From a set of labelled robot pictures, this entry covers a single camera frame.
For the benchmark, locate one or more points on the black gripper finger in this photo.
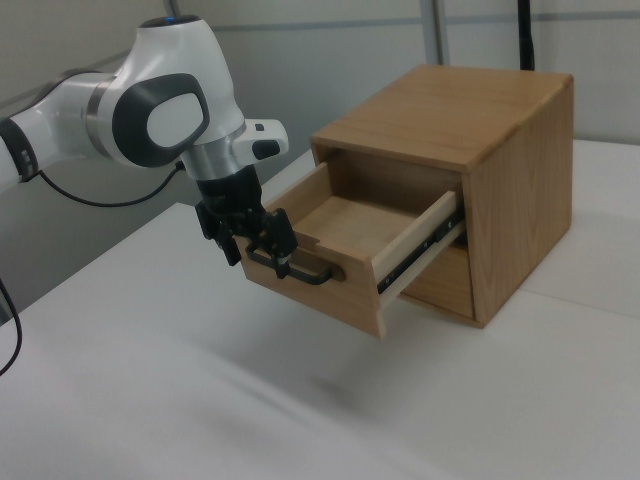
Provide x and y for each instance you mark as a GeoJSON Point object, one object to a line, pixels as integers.
{"type": "Point", "coordinates": [227, 240]}
{"type": "Point", "coordinates": [280, 235]}

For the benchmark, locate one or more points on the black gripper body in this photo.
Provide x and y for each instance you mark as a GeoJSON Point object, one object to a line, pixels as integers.
{"type": "Point", "coordinates": [230, 192]}

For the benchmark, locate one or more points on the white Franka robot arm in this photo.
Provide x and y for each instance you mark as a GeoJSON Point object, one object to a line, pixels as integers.
{"type": "Point", "coordinates": [160, 115]}

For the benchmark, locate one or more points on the black metal drawer slide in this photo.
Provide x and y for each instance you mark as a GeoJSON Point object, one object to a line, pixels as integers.
{"type": "Point", "coordinates": [415, 255]}

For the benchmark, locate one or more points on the wooden drawer with slot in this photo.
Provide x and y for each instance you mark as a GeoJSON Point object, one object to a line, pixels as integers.
{"type": "Point", "coordinates": [445, 285]}

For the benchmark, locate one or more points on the wooden two-drawer cabinet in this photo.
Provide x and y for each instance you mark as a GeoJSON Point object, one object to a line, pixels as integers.
{"type": "Point", "coordinates": [520, 200]}

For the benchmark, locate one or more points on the black pole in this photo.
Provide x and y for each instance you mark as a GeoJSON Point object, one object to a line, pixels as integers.
{"type": "Point", "coordinates": [526, 35]}

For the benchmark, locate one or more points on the grey metal partition post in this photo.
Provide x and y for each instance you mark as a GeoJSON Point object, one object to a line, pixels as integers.
{"type": "Point", "coordinates": [436, 30]}

